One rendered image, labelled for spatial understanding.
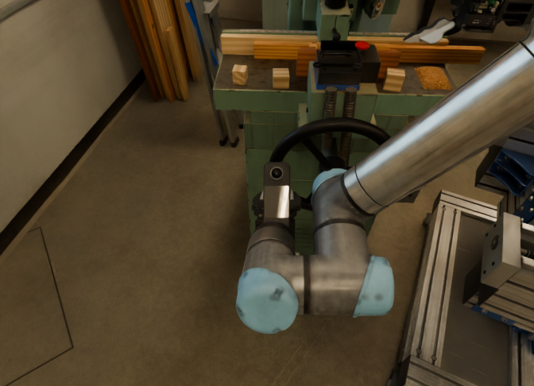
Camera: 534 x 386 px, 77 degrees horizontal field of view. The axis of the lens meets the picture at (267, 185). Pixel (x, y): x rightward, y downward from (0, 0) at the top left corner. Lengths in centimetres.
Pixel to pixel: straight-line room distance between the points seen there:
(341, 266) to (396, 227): 133
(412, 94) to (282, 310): 64
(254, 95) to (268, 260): 51
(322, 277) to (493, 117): 25
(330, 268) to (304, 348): 99
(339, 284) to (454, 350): 93
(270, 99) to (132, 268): 106
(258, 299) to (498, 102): 33
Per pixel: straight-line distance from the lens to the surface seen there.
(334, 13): 90
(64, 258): 180
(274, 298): 41
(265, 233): 50
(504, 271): 82
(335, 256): 45
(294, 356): 140
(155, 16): 227
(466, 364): 133
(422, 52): 103
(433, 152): 43
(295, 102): 86
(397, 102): 90
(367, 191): 46
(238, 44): 99
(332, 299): 43
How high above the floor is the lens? 135
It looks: 48 degrees down
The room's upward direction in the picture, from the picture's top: straight up
